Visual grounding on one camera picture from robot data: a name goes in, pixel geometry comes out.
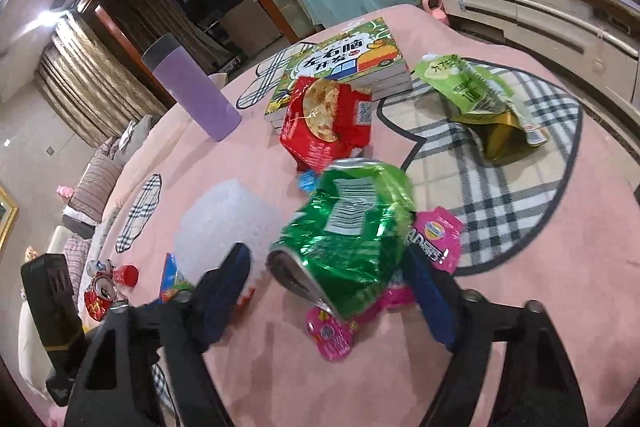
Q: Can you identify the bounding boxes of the pink candy blister pack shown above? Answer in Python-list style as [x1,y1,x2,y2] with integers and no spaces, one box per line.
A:
[306,207,464,362]

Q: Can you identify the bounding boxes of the blue candy blister pack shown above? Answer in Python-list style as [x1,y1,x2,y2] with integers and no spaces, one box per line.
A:
[296,170,319,194]

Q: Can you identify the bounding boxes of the crushed green soda can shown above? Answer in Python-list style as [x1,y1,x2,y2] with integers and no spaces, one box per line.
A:
[267,158,416,321]

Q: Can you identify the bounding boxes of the white tv cabinet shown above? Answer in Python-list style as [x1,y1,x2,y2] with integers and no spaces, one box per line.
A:
[442,0,639,108]

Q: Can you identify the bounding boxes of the beige patterned curtains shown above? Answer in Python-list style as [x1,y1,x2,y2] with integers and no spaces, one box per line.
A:
[34,15,166,147]

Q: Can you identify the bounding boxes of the red snack bag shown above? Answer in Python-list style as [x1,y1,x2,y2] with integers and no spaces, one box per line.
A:
[279,77,373,173]

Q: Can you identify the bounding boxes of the purple tall tumbler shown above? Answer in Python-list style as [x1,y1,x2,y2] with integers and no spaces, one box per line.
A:
[141,34,241,142]

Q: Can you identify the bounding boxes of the pink kettlebell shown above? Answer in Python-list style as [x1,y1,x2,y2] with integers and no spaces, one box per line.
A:
[422,0,450,26]

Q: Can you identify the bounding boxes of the striped cushion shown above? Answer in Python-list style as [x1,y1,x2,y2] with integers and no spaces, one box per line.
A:
[68,138,122,223]

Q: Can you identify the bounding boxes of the green yellow snack bag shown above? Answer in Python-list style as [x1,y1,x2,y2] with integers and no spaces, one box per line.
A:
[414,54,548,165]

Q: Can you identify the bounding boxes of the crushed red can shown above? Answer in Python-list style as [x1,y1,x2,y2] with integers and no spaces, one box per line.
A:
[84,272,118,322]

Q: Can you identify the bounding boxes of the orange blue snack wrapper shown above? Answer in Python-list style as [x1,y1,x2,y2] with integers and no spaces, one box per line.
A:
[158,254,194,303]

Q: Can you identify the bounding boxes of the pink blanket with plaid patches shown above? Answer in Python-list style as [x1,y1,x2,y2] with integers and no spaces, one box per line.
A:
[65,4,639,426]

